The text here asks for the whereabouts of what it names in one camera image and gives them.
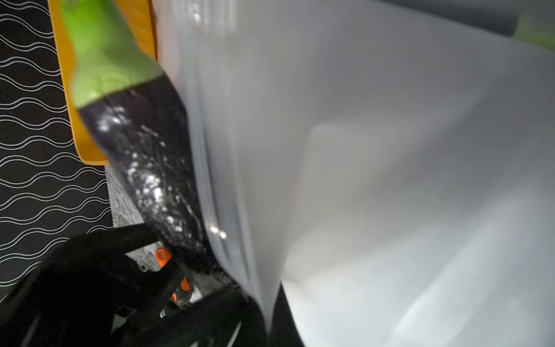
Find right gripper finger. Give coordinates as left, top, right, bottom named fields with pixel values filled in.
left=268, top=286, right=304, bottom=347

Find orange handled screwdriver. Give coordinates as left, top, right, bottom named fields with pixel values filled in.
left=155, top=247, right=194, bottom=308

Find yellow plastic tray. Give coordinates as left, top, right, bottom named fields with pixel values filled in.
left=48, top=1, right=162, bottom=166

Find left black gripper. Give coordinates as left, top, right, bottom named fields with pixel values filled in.
left=1, top=225, right=247, bottom=346

